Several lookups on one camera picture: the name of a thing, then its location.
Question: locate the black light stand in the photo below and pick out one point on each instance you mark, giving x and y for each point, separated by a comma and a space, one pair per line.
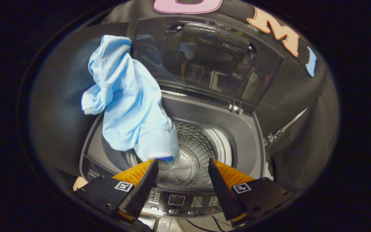
282, 132

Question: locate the dark washing machine lid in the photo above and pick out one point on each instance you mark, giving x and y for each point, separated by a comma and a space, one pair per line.
211, 61

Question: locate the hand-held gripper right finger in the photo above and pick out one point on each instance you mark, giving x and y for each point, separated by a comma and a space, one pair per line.
224, 193

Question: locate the grey washing machine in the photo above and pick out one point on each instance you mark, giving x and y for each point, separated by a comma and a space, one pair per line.
237, 135

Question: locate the light blue shirt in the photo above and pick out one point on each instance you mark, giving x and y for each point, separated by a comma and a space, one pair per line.
130, 96

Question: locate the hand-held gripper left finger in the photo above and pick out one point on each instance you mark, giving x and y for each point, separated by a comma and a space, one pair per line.
140, 190

